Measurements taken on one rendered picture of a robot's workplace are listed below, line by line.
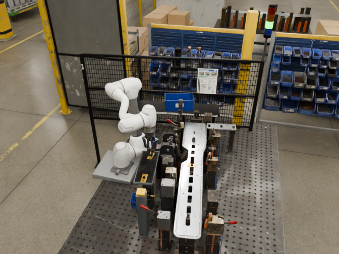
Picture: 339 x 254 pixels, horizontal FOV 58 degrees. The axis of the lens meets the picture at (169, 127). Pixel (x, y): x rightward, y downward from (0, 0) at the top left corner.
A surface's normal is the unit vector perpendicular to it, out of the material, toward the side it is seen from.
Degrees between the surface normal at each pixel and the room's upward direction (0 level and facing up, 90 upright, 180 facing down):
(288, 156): 0
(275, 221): 0
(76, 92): 91
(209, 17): 90
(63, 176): 0
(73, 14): 90
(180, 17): 90
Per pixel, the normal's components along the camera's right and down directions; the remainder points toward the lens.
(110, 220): 0.00, -0.83
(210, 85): -0.11, 0.56
